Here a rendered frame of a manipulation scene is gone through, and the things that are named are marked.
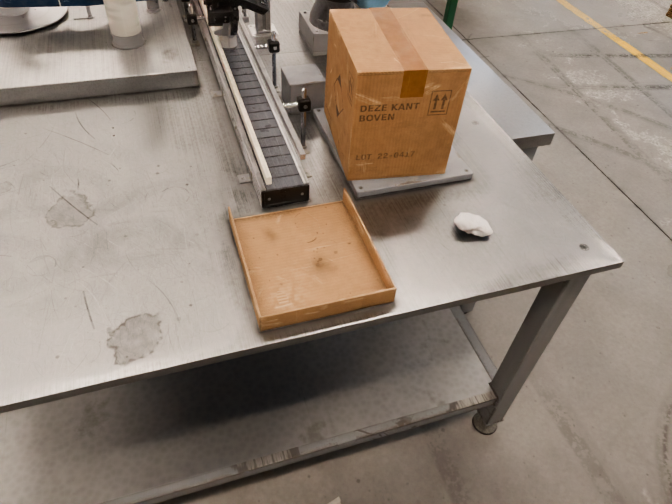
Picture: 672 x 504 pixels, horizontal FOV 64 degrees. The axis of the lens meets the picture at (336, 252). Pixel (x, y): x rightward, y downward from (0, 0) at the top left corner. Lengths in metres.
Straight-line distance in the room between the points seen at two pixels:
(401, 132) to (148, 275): 0.60
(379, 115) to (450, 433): 1.10
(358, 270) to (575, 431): 1.15
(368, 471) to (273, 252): 0.89
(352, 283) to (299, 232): 0.17
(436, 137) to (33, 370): 0.91
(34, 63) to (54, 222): 0.61
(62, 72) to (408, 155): 0.96
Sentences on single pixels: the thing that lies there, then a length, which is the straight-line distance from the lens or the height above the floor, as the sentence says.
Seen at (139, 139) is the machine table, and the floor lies 0.83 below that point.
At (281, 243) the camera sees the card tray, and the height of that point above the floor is 0.83.
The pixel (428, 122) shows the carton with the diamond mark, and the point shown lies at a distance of 1.21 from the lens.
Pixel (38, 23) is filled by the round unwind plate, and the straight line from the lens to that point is 1.95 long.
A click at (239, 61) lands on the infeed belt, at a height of 0.88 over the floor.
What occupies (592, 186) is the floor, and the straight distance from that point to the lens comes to 2.99.
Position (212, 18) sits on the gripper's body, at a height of 1.01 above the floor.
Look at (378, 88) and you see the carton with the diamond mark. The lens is 1.13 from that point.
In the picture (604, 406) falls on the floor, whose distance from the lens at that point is 2.12.
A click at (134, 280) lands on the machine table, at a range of 1.10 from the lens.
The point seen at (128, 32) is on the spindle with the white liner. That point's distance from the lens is 1.74.
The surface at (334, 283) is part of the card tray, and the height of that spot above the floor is 0.83.
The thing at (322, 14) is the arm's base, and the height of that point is 0.94.
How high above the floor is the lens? 1.63
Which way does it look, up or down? 46 degrees down
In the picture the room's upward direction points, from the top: 5 degrees clockwise
